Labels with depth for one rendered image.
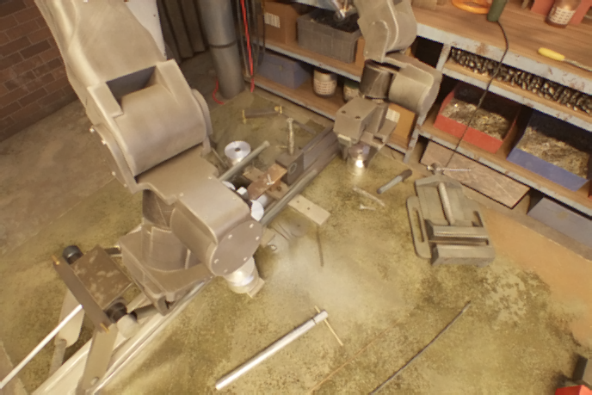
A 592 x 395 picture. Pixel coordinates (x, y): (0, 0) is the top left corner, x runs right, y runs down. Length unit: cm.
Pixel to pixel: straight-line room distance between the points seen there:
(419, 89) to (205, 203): 37
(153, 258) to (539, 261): 63
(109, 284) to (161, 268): 9
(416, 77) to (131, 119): 40
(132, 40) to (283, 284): 40
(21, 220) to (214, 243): 220
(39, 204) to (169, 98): 218
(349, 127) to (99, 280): 40
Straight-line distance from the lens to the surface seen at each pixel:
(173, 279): 33
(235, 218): 22
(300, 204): 53
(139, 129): 23
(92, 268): 42
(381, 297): 51
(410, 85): 50
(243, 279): 42
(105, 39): 25
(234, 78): 244
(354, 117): 47
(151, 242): 32
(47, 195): 241
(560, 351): 62
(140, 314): 40
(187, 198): 24
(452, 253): 54
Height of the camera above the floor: 135
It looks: 54 degrees down
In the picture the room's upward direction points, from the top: 2 degrees counter-clockwise
